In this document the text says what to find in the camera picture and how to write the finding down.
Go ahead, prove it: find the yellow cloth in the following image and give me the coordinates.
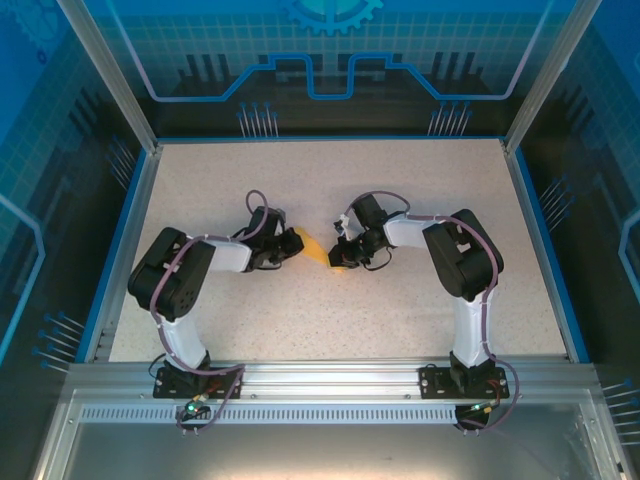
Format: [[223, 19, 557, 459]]
[[293, 225, 347, 275]]

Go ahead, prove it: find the aluminium mounting rail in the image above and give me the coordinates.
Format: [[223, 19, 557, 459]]
[[64, 355, 606, 401]]

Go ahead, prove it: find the blue aluminium table side rail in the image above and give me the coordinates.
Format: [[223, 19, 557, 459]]
[[74, 142, 164, 365], [499, 139, 591, 365]]

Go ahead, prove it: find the slotted metal cable duct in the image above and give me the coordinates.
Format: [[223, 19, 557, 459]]
[[79, 405, 461, 425]]

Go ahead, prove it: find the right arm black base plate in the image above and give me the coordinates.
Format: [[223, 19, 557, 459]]
[[418, 363, 511, 400]]

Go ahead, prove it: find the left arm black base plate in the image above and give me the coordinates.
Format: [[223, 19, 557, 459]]
[[153, 366, 245, 400]]

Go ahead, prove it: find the aluminium frame post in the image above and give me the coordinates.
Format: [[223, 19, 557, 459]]
[[502, 0, 604, 154], [54, 0, 164, 151]]

